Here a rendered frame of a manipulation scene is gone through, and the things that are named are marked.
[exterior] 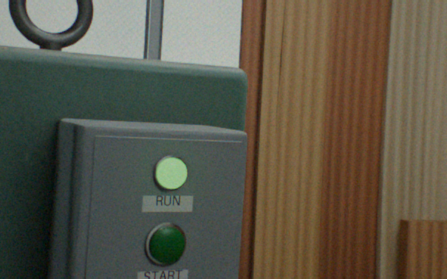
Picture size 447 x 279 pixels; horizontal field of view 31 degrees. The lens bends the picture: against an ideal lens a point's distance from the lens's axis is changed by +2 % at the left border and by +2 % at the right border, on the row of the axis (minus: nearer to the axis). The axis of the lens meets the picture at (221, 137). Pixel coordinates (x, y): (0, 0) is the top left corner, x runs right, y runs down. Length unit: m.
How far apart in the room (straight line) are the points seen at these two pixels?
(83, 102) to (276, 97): 1.47
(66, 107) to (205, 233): 0.11
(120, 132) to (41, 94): 0.07
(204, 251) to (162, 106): 0.10
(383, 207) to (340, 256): 0.17
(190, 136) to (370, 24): 1.68
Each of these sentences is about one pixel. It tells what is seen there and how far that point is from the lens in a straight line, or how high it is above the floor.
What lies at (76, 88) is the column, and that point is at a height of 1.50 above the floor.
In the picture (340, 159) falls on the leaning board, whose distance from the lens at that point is 2.05.
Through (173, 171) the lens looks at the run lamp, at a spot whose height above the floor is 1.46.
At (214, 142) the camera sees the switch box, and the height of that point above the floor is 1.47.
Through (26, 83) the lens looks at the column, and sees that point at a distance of 0.47.
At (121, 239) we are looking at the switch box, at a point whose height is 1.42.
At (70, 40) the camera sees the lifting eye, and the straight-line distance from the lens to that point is 0.59.
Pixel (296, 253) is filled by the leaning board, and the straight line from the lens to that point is 1.98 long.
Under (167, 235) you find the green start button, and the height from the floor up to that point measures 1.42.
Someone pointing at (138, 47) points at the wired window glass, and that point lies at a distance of 2.04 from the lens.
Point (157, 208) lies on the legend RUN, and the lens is 0.44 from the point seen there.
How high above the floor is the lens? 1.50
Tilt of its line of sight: 3 degrees down
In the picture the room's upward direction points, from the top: 4 degrees clockwise
